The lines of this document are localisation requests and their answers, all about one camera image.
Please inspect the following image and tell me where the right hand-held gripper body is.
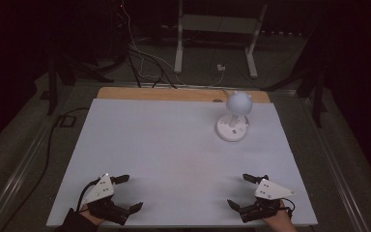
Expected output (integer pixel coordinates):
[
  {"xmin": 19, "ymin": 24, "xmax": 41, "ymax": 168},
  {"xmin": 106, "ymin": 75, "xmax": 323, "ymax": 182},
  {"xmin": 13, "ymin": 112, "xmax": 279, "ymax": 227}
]
[{"xmin": 240, "ymin": 178, "xmax": 297, "ymax": 224}]

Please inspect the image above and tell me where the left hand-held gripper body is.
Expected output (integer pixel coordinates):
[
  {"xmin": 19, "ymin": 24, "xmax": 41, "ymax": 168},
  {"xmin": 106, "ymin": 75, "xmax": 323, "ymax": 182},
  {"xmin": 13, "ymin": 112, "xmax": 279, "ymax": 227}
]
[{"xmin": 80, "ymin": 173, "xmax": 131, "ymax": 226}]

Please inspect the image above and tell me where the person's left hand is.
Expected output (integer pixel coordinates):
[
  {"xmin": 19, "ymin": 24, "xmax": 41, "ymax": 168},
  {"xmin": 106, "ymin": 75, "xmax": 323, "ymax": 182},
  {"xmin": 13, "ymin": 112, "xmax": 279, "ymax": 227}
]
[{"xmin": 78, "ymin": 204, "xmax": 106, "ymax": 227}]

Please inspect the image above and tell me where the person's right hand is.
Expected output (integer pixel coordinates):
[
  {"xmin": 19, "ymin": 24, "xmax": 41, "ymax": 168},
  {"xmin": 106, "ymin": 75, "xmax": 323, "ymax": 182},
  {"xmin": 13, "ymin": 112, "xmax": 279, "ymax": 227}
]
[{"xmin": 262, "ymin": 199, "xmax": 300, "ymax": 232}]

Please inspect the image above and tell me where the person's black left sleeve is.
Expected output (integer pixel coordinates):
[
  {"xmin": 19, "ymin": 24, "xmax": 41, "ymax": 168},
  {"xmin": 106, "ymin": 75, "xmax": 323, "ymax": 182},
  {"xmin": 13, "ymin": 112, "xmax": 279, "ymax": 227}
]
[{"xmin": 53, "ymin": 207, "xmax": 100, "ymax": 232}]

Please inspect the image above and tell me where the white table sheet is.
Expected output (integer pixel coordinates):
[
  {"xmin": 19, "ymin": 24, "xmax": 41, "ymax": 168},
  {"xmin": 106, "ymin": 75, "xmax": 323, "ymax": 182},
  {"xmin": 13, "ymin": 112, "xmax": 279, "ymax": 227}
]
[{"xmin": 45, "ymin": 98, "xmax": 319, "ymax": 228}]

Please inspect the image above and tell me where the white round-head desk lamp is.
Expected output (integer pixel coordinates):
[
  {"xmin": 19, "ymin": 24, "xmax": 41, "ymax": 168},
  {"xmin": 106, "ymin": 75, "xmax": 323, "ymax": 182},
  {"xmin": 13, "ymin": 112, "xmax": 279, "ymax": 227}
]
[{"xmin": 214, "ymin": 90, "xmax": 254, "ymax": 143}]

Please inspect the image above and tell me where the black tripod stand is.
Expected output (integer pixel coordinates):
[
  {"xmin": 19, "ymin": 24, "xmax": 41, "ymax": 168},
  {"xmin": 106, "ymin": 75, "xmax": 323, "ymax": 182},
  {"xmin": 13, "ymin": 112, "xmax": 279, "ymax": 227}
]
[
  {"xmin": 45, "ymin": 52, "xmax": 116, "ymax": 117},
  {"xmin": 261, "ymin": 62, "xmax": 328, "ymax": 129}
]

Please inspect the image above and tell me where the white metal stand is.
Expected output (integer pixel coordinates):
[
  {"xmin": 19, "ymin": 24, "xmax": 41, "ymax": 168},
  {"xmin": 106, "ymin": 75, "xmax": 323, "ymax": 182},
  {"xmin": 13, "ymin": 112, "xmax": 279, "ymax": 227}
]
[{"xmin": 173, "ymin": 0, "xmax": 269, "ymax": 79}]

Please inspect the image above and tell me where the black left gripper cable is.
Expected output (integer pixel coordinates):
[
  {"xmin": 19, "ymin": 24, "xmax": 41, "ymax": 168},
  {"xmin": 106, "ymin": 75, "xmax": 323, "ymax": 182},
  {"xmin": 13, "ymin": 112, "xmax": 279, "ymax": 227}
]
[{"xmin": 75, "ymin": 178, "xmax": 101, "ymax": 213}]

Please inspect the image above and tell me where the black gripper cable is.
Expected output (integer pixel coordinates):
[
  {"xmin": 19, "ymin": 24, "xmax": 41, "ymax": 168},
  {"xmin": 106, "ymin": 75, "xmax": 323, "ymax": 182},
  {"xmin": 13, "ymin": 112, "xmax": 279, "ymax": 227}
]
[
  {"xmin": 75, "ymin": 178, "xmax": 101, "ymax": 213},
  {"xmin": 281, "ymin": 196, "xmax": 298, "ymax": 220}
]

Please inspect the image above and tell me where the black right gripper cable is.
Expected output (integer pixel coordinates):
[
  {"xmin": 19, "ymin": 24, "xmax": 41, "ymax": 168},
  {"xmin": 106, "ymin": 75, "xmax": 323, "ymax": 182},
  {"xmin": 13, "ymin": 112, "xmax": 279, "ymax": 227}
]
[{"xmin": 281, "ymin": 196, "xmax": 298, "ymax": 220}]

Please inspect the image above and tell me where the metal floor rail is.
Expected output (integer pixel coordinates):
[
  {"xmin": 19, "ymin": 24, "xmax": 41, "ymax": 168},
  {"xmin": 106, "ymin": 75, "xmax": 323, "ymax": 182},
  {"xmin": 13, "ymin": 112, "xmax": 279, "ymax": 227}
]
[
  {"xmin": 0, "ymin": 124, "xmax": 61, "ymax": 232},
  {"xmin": 298, "ymin": 95, "xmax": 366, "ymax": 232}
]

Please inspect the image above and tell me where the long black floor cable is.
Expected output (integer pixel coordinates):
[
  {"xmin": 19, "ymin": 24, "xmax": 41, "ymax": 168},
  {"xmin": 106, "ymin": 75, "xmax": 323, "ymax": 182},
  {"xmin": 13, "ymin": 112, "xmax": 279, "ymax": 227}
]
[{"xmin": 0, "ymin": 106, "xmax": 91, "ymax": 232}]

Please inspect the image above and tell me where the black square floor frame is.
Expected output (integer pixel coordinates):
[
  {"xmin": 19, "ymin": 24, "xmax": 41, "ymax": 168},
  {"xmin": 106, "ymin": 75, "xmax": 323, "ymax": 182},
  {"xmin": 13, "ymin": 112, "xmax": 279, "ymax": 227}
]
[{"xmin": 57, "ymin": 114, "xmax": 77, "ymax": 128}]

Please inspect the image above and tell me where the white lamp cable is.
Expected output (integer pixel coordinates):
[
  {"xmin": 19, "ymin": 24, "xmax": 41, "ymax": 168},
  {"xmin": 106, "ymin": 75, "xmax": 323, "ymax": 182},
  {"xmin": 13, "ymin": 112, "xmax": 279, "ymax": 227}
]
[{"xmin": 177, "ymin": 70, "xmax": 230, "ymax": 98}]

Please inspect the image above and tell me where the bundle of black cables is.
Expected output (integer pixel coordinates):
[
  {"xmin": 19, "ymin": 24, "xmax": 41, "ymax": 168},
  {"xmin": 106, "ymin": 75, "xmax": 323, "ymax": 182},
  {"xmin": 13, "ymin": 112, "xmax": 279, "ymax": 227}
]
[{"xmin": 126, "ymin": 47, "xmax": 179, "ymax": 90}]

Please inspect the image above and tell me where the thin white cable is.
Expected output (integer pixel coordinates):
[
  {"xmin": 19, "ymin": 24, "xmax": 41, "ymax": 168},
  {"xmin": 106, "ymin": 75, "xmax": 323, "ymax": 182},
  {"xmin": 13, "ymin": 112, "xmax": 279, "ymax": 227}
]
[{"xmin": 120, "ymin": 0, "xmax": 183, "ymax": 85}]

